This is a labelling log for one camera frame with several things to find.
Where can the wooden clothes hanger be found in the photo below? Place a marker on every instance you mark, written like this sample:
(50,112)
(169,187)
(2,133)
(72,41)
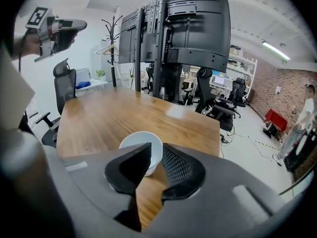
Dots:
(109,49)

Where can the black coat rack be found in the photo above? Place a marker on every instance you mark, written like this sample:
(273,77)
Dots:
(113,48)

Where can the blue cloth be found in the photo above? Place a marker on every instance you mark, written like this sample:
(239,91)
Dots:
(83,84)

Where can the black keyboard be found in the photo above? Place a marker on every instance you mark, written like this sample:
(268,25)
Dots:
(55,136)

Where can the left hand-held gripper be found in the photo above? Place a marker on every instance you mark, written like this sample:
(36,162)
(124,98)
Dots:
(37,17)

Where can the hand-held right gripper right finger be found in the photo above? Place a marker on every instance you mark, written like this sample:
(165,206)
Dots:
(218,197)

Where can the red cloth table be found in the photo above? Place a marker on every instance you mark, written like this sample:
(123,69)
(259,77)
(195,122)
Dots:
(275,120)

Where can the ceiling light by brick wall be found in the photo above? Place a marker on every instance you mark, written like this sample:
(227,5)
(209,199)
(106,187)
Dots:
(276,50)

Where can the paper sheet on brick wall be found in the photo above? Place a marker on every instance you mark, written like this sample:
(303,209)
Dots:
(278,89)

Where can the white paper cup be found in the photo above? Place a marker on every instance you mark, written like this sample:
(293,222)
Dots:
(155,155)

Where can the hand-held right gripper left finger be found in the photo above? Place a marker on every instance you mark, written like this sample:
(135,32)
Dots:
(99,172)

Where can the black tagged office chair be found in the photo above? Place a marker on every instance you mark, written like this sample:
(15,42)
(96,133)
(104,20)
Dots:
(205,90)

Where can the white storage shelf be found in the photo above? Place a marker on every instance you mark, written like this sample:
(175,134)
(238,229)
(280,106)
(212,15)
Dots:
(244,66)

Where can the black headrest office chair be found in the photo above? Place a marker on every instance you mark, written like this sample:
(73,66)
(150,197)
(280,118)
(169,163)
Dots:
(65,83)

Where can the green potted plant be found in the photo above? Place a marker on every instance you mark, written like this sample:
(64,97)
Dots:
(100,74)

